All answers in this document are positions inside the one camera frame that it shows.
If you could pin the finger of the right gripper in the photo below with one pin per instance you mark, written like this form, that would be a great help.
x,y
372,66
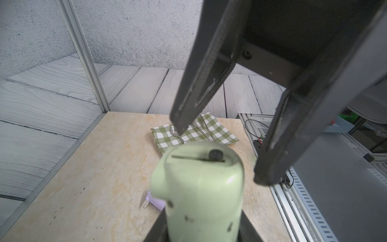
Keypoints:
x,y
247,232
159,231

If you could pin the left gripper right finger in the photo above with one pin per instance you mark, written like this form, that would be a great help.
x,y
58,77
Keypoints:
x,y
354,61

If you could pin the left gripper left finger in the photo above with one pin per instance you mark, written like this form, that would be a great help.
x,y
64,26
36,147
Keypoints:
x,y
217,46

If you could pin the green flashlight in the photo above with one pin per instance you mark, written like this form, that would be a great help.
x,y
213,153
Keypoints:
x,y
202,185

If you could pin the purple flashlight left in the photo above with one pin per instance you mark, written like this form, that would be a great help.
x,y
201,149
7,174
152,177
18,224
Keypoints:
x,y
159,204

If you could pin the green checkered cloth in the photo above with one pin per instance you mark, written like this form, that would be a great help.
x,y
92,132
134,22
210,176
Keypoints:
x,y
206,127

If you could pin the metal spoon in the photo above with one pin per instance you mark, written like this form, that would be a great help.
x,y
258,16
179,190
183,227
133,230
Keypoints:
x,y
174,133

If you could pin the aluminium mounting rail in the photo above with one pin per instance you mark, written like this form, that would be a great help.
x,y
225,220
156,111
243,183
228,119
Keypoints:
x,y
336,192

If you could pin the left aluminium frame post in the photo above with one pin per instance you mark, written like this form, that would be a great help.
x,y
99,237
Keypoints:
x,y
74,28

